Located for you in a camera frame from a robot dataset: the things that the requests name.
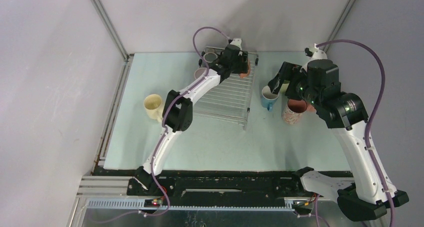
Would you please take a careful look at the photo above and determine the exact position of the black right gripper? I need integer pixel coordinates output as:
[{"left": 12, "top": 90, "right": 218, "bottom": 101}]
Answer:
[{"left": 267, "top": 61, "right": 321, "bottom": 108}]

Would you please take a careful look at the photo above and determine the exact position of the light blue dotted mug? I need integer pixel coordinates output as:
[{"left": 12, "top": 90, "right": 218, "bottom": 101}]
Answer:
[{"left": 260, "top": 85, "right": 280, "bottom": 112}]

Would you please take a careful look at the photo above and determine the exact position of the small terracotta cup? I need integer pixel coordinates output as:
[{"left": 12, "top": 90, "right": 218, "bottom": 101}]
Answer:
[{"left": 239, "top": 62, "right": 251, "bottom": 79}]

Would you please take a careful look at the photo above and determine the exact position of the pink ghost pattern mug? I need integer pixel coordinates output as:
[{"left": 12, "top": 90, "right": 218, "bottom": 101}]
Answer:
[{"left": 282, "top": 99, "right": 308, "bottom": 125}]

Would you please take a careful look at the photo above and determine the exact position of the lilac mug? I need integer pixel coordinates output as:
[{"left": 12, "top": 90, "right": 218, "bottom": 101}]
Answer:
[{"left": 194, "top": 67, "right": 208, "bottom": 81}]

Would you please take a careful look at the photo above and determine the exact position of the cream mug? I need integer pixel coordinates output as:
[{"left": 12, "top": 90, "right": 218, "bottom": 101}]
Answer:
[{"left": 143, "top": 94, "right": 164, "bottom": 123}]

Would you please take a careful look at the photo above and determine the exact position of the light green mug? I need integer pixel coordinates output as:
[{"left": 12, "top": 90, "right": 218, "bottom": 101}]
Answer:
[{"left": 279, "top": 80, "right": 290, "bottom": 94}]

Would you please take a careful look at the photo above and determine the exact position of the salmon pink mug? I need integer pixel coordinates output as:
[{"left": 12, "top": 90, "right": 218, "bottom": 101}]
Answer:
[{"left": 306, "top": 103, "right": 316, "bottom": 113}]

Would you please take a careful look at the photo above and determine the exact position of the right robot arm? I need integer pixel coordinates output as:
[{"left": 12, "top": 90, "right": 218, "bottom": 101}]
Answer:
[{"left": 268, "top": 59, "right": 409, "bottom": 222}]

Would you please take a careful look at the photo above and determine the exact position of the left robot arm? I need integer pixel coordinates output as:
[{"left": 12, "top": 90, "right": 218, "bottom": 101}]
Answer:
[{"left": 134, "top": 38, "right": 250, "bottom": 195}]

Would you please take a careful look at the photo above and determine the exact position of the grey mug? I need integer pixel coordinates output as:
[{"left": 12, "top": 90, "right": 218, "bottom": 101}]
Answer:
[{"left": 203, "top": 52, "right": 218, "bottom": 64}]

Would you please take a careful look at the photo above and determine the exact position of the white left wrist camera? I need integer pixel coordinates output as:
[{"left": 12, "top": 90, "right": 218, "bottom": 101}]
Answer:
[{"left": 229, "top": 38, "right": 242, "bottom": 50}]

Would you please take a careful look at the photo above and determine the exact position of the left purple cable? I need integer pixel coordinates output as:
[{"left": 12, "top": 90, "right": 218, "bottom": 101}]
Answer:
[{"left": 147, "top": 26, "right": 233, "bottom": 218}]

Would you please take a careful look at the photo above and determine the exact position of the white wire dish rack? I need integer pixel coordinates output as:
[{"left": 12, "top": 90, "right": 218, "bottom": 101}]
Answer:
[{"left": 193, "top": 52, "right": 259, "bottom": 130}]

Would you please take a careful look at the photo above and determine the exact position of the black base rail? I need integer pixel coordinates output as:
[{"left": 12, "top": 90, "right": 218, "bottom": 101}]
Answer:
[{"left": 127, "top": 169, "right": 355, "bottom": 208}]

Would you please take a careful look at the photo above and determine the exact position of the grey cable duct strip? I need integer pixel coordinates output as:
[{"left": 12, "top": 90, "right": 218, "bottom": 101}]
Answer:
[{"left": 85, "top": 198, "right": 294, "bottom": 212}]

